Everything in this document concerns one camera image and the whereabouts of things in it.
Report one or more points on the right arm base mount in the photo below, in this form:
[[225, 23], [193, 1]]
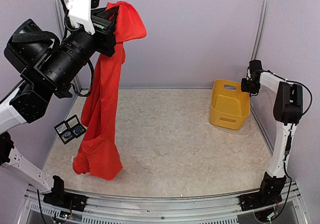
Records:
[[269, 193]]

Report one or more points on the black display box right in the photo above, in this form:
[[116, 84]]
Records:
[[74, 127]]

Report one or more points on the red t-shirt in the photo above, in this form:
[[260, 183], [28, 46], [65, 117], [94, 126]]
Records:
[[98, 154]]

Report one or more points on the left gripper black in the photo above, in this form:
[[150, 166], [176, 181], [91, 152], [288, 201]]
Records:
[[104, 18]]

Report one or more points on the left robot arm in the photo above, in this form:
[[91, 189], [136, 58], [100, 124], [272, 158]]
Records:
[[47, 67]]

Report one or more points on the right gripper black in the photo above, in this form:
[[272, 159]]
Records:
[[244, 88]]

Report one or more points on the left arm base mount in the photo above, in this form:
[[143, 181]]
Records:
[[59, 197]]

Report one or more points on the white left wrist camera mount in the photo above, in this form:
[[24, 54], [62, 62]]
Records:
[[79, 14]]

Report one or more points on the black display box left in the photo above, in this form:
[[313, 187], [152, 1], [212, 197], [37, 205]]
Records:
[[64, 133]]

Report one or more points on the black display box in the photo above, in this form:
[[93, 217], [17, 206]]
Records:
[[64, 133], [74, 127]]

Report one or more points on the aluminium front rail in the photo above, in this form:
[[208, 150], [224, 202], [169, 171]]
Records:
[[102, 208]]

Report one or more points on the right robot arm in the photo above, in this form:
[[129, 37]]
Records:
[[287, 112]]

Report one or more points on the yellow plastic basket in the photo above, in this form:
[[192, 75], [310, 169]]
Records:
[[230, 107]]

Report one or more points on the right aluminium corner post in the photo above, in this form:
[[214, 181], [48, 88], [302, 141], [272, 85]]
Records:
[[260, 29]]

